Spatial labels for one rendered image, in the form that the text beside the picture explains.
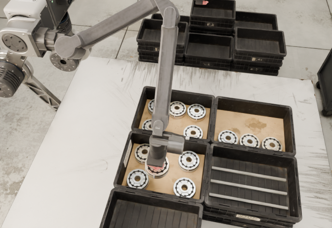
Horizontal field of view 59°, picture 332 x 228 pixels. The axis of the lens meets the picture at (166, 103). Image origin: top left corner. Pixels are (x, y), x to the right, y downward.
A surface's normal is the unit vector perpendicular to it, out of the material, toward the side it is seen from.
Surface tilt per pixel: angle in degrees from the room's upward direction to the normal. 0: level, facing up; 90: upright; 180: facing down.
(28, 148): 0
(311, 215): 0
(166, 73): 44
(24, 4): 0
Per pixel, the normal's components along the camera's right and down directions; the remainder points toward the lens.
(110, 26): -0.09, 0.15
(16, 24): 0.00, -0.62
